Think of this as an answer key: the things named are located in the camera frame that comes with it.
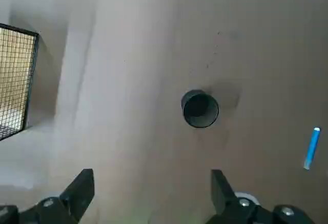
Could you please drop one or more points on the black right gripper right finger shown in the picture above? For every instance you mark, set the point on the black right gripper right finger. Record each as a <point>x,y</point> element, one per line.
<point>223,198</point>

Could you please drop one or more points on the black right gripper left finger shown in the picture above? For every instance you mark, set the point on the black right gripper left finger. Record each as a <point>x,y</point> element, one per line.
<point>77,195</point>

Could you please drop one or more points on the blue marker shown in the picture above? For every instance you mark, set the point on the blue marker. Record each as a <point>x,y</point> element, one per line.
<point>312,148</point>

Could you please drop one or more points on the black mesh pen holder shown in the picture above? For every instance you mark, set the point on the black mesh pen holder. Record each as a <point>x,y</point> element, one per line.
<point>200,111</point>

